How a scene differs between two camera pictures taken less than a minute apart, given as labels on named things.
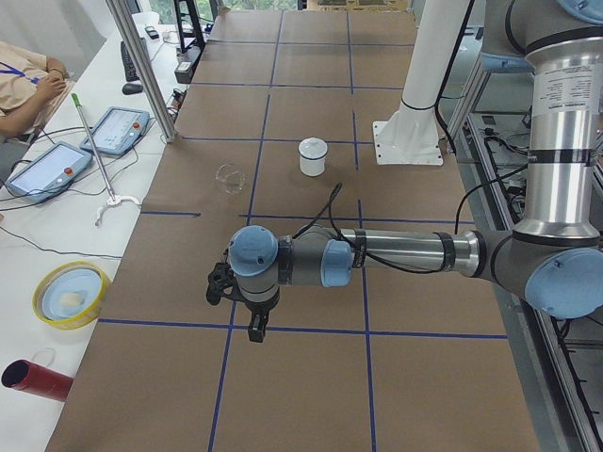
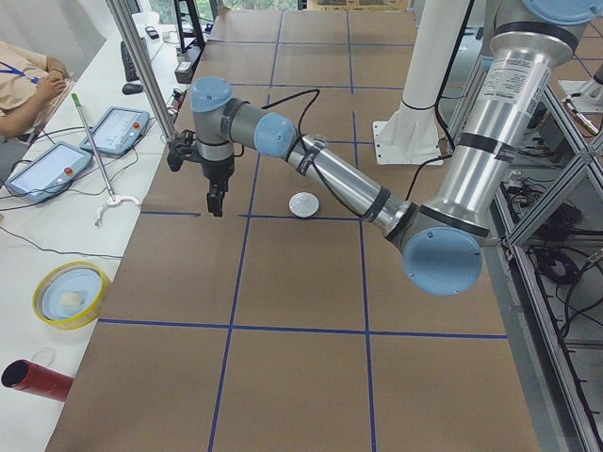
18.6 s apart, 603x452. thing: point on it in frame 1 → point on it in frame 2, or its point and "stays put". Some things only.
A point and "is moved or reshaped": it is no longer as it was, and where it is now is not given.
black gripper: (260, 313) → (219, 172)
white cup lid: (313, 148) is moved or reshaped
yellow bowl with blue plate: (69, 294) stays put
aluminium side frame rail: (557, 400) stays put
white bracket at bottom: (411, 135) stays put
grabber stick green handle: (111, 200) stays put
